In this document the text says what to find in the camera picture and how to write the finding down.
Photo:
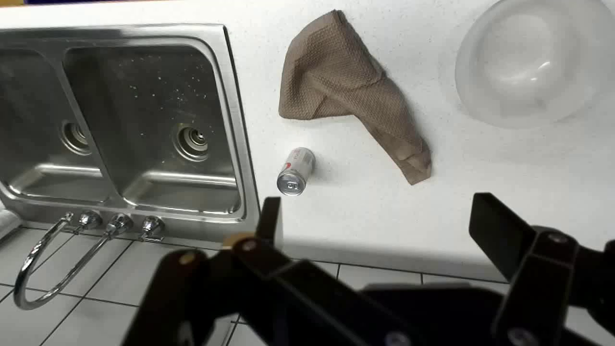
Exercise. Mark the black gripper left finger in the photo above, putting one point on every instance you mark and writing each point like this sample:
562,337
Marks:
285,302

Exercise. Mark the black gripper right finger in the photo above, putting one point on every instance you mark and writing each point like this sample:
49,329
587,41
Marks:
549,271

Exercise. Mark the silver metal soda can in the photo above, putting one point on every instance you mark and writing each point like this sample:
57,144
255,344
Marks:
297,171

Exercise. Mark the frosted translucent plastic bowl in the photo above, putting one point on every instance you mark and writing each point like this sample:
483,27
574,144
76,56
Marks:
535,62

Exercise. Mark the chrome sink faucet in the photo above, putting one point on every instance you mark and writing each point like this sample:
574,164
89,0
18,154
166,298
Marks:
84,258

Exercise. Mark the stainless steel double sink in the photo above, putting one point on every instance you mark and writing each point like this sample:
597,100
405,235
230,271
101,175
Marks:
139,119

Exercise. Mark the brown folded dish cloth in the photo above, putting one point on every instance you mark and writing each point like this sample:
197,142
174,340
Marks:
330,71

